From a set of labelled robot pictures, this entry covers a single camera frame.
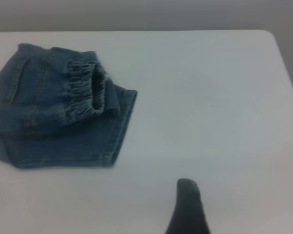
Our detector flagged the blue denim pants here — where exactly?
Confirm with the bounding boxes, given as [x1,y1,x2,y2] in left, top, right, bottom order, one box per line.
[0,43,138,169]

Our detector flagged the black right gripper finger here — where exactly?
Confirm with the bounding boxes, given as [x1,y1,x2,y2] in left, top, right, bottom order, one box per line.
[164,177,212,234]

